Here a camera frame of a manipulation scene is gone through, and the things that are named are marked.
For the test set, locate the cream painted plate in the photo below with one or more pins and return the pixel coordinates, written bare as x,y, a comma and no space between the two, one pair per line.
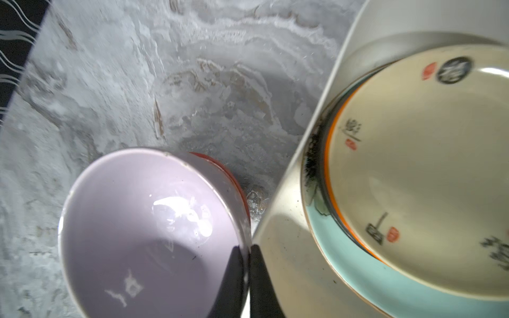
419,167

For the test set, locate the lavender patterned bowl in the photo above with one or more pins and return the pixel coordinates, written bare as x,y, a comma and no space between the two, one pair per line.
148,233

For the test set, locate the white plastic bin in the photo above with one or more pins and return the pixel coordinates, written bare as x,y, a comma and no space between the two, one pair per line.
382,32

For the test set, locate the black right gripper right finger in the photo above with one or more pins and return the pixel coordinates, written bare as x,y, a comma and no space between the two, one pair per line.
263,300

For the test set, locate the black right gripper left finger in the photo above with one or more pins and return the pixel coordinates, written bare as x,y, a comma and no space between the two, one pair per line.
230,297

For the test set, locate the mint green flower plate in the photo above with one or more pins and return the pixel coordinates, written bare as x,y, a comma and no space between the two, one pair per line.
374,282

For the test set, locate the orange plate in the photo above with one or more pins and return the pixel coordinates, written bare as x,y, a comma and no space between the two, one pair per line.
337,107

